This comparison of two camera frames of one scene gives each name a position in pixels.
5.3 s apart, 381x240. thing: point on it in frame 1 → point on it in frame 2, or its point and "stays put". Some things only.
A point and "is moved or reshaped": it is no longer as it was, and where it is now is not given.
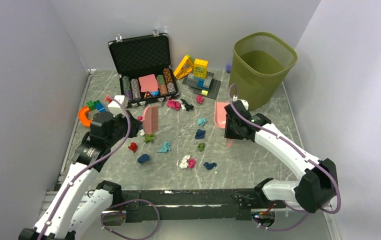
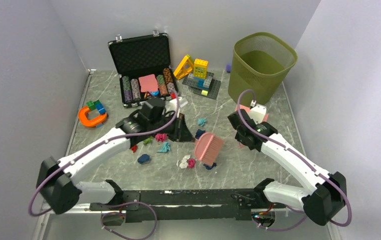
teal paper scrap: (201, 121) stays put
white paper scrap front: (184, 163) stays put
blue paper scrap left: (143, 158) stays put
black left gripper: (135, 125) → (181, 132)
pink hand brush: (150, 120) is moved or reshaped
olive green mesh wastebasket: (259, 61) stays put
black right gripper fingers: (219, 204) stays put
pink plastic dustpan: (220, 117) is moved or reshaped
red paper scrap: (133, 147) stays put
